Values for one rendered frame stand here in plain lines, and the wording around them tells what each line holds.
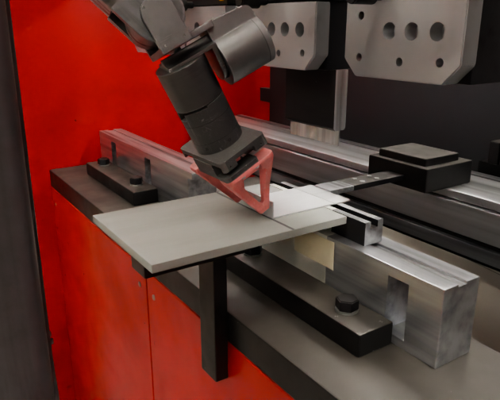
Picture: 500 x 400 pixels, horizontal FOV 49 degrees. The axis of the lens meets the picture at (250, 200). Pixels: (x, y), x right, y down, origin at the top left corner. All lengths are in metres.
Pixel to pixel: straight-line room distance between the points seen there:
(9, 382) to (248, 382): 0.49
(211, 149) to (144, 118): 0.93
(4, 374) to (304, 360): 0.41
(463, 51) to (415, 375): 0.33
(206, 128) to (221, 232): 0.12
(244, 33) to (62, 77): 0.90
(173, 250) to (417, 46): 0.32
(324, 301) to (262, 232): 0.12
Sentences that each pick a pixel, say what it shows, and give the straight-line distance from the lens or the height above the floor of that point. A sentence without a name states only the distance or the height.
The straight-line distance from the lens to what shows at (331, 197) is 0.76.
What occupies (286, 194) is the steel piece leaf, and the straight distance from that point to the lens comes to 0.77.
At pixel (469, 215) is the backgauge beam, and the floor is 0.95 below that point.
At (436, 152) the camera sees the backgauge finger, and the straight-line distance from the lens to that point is 0.92.
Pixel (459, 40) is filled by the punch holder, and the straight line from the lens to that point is 0.54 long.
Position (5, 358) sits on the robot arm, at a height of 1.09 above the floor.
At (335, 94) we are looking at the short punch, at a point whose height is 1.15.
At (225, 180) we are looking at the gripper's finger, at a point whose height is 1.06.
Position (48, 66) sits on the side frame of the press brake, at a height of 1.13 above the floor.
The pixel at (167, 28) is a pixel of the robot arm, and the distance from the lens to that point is 0.59.
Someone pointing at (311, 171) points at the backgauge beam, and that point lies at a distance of 1.13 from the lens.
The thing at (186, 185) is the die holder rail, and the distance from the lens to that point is 1.03.
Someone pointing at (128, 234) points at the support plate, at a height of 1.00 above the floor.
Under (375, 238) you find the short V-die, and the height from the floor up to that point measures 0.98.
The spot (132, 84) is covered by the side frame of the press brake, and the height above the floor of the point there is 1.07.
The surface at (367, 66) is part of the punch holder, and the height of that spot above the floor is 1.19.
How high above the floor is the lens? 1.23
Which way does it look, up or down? 18 degrees down
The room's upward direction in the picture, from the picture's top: straight up
